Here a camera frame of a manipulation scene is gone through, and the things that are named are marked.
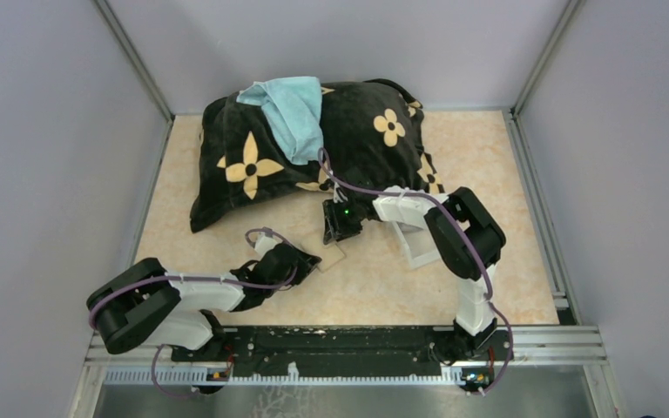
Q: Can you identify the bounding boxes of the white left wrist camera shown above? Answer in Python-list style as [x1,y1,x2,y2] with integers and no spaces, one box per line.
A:
[253,234,279,257]

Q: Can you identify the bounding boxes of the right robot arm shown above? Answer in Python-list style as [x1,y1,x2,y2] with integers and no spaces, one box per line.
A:
[322,185,506,359]

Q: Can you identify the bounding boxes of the light blue towel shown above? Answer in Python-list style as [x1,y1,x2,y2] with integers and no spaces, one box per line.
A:
[236,76,324,165]

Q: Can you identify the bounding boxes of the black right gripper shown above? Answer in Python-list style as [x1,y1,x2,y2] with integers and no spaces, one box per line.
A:
[323,199,362,246]

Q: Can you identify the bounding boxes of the beige card holder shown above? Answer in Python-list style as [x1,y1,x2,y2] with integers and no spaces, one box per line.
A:
[301,233,346,273]

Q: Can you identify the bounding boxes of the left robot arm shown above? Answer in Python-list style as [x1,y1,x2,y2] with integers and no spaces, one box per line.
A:
[86,237,322,361]

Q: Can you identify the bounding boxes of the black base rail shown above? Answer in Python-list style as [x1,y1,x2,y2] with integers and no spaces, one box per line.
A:
[171,326,514,378]

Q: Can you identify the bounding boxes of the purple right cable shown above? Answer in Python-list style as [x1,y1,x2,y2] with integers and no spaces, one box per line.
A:
[317,146,515,394]

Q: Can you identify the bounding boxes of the purple cable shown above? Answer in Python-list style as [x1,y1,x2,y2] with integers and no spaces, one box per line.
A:
[87,226,299,401]
[317,146,515,394]

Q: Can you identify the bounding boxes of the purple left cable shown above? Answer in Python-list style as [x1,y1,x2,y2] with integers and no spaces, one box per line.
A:
[87,226,299,401]

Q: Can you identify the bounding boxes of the black pillow with yellow flowers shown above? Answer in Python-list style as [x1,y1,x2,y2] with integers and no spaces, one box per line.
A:
[189,77,444,233]

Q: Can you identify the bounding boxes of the white plastic tray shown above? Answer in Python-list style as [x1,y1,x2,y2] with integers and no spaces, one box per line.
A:
[390,222,442,269]

